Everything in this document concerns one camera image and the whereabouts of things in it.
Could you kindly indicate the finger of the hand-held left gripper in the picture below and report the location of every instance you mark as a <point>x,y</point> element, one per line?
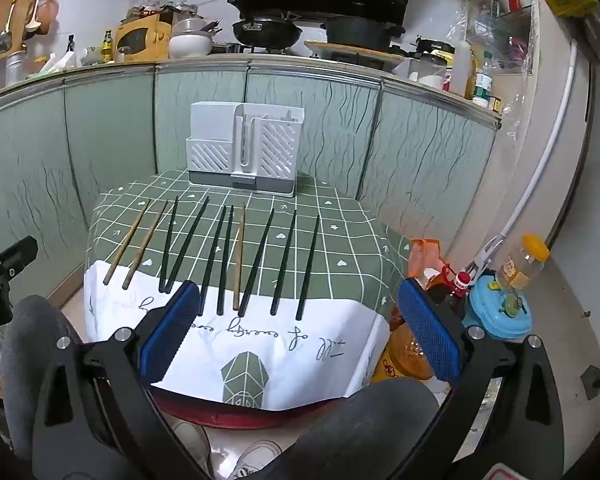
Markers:
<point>12,256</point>

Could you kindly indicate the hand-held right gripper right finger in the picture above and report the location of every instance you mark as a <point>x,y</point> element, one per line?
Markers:
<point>430,330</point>

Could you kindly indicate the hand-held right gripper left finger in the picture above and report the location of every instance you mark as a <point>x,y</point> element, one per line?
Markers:
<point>170,330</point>

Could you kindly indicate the white utensil holder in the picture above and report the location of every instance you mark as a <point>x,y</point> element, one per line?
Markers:
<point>207,160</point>

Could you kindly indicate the yellow cooking oil bottle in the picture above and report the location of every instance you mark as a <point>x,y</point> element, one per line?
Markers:
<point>405,355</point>

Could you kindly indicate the soy sauce bottle red cap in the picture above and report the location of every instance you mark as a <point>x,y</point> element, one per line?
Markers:
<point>462,282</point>

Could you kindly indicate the person's left leg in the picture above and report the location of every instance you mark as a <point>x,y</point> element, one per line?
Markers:
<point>25,360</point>

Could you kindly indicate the person's leg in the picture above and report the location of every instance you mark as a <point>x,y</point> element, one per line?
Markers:
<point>25,360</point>
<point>355,425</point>

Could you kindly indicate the blue plastic container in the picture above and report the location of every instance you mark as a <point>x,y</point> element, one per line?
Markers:
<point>495,315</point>

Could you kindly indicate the orange plastic bag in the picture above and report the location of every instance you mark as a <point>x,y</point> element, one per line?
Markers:
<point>425,255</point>

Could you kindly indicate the red round table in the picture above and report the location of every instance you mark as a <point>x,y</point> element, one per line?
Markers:
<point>200,412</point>

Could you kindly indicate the white shoe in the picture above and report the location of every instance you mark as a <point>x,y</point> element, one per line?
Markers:
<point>192,440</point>
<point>252,457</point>

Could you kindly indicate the plastic jar with yellow lid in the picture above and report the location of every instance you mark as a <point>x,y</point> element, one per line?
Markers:
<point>522,265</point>

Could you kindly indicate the green checked tablecloth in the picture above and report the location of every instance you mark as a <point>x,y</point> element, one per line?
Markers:
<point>350,240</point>

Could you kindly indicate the person's right leg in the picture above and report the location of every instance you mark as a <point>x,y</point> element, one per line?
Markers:
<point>355,425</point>

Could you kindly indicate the kitchen counter with green panels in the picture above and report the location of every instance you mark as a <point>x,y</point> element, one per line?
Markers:
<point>105,135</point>

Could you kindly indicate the metal perforated container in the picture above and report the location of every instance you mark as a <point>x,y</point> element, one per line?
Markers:
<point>17,67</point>

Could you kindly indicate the white paper packet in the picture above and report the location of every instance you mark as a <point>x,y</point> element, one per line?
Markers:
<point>62,61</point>

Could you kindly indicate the metal ladle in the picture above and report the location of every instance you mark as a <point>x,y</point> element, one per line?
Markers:
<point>2,35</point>

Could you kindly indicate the dark sauce bottle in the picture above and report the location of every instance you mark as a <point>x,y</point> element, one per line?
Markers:
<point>70,45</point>

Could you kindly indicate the white pipe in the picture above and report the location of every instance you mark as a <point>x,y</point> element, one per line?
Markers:
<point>544,157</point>

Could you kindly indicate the wooden cutting board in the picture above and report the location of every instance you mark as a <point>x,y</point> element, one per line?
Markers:
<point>7,15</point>

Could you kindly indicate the white ladle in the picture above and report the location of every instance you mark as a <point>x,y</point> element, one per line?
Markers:
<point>32,17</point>

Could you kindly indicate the green glass bottle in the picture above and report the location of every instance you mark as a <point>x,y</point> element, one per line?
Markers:
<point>107,50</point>

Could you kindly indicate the small dark jar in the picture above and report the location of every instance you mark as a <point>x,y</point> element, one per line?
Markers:
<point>495,104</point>

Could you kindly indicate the yellow bread box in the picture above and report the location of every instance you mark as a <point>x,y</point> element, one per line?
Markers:
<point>140,40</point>

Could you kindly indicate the green label plastic bottle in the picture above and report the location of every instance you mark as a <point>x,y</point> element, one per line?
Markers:
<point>482,85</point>

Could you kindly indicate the white squeeze bottle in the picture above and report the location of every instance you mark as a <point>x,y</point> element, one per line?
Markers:
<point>461,70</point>

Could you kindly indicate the clear jar with black lid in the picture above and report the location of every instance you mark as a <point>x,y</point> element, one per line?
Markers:
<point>432,55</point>

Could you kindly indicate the clear plastic sheet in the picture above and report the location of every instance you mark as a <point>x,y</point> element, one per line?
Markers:
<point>510,45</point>

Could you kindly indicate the round wooden board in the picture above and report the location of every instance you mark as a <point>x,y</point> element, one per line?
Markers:
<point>330,48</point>

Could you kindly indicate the black cooking pot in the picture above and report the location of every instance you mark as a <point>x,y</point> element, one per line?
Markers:
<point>362,35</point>

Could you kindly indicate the black frying pan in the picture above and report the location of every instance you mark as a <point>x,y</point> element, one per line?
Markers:
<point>267,35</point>

